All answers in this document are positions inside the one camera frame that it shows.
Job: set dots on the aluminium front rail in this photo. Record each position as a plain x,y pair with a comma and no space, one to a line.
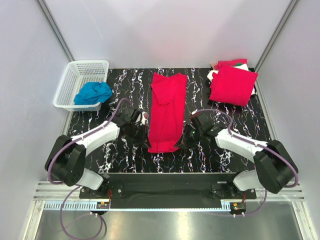
55,197

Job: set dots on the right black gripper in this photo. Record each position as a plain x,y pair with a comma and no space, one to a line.
185,142

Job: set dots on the white plastic basket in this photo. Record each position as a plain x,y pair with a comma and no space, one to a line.
76,75

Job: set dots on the blue crumpled t-shirt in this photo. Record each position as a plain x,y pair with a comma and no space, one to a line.
92,93

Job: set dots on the small controller board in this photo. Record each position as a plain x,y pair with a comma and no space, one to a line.
238,206
103,205

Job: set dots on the red t-shirt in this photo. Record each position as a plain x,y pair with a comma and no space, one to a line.
167,112
232,85

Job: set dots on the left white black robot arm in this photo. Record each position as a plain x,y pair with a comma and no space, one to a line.
66,161

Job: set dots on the left small controller board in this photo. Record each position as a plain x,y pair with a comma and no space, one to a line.
103,205

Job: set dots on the right small controller board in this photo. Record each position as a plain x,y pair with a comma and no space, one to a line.
238,206

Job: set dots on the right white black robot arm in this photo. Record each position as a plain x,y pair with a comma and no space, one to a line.
273,166

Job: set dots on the left aluminium corner post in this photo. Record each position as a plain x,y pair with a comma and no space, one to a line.
55,29

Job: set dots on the folded red t-shirt on stack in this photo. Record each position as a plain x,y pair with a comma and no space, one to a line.
232,85

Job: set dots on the stack of folded shirts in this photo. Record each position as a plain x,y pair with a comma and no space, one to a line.
237,63

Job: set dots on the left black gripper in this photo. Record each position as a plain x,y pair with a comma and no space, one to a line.
143,140

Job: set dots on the right aluminium corner post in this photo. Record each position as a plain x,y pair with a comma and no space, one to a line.
276,33

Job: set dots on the aluminium corner post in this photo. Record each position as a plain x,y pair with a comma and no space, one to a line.
55,29
276,33

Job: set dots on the black marble pattern mat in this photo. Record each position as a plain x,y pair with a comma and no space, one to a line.
135,84

